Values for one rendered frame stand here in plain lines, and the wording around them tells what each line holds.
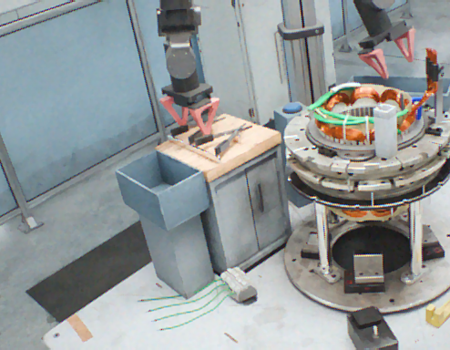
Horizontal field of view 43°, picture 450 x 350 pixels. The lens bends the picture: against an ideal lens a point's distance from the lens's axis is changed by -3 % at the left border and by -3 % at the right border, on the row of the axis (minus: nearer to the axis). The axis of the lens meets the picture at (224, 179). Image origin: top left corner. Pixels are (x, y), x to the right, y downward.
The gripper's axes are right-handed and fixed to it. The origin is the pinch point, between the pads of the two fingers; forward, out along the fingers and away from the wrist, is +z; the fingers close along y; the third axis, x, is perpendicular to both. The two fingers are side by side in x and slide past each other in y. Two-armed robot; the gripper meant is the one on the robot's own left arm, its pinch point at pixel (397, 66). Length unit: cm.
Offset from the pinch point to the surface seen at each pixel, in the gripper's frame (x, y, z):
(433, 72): -29.3, -14.7, -3.7
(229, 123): 11.4, -38.9, -7.4
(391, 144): -28.7, -28.3, 2.9
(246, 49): 198, 54, -3
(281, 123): 15.0, -26.0, 0.1
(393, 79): 6.4, 1.9, 3.9
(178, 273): 4, -67, 12
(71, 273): 163, -93, 42
